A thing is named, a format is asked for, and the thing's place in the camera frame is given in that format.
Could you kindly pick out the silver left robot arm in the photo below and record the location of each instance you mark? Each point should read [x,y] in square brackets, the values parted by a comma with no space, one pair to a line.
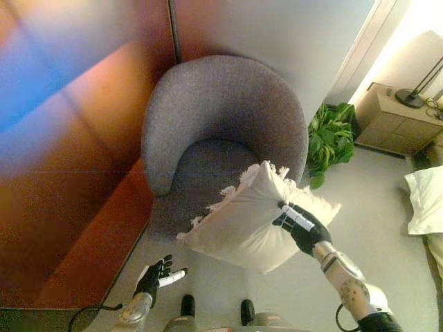
[136,309]

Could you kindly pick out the white bed pillow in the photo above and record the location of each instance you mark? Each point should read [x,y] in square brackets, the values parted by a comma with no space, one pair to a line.
[427,200]

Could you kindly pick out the silver left robot leg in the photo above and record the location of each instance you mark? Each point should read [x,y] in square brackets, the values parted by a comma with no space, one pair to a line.
[180,325]

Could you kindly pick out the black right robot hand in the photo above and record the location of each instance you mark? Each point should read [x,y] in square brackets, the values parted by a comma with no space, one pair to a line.
[304,230]

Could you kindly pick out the grey fabric tub armchair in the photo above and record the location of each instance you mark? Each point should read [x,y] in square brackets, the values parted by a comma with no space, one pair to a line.
[221,103]

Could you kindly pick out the small remote control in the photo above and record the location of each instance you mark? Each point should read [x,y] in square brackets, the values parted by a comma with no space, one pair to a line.
[389,91]

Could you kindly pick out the green leafy houseplant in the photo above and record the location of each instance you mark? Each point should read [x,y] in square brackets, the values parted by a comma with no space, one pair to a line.
[328,141]

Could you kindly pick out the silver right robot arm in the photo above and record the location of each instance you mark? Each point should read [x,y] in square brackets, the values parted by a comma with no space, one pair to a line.
[353,287]

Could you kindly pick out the black right robot foot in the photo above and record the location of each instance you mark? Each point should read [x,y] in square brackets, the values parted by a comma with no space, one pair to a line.
[247,311]

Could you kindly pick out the black robot foot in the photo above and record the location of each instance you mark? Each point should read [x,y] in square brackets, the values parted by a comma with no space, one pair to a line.
[247,311]
[188,305]

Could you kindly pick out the beige bed blanket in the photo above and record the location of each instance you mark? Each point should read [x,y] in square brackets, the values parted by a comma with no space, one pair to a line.
[436,276]

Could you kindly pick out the beige nightstand cabinet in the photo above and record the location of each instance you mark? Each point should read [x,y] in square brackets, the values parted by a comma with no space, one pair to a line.
[391,124]

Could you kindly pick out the black left robot foot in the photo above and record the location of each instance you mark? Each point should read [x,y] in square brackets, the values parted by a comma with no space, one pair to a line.
[188,305]

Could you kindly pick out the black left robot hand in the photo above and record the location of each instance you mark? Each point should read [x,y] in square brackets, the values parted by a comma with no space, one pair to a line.
[152,278]

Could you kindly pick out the lamp with round base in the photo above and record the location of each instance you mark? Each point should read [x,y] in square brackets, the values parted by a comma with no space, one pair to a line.
[410,98]

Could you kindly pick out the white fringed throw pillow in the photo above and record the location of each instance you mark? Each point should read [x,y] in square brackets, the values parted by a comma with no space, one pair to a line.
[249,224]

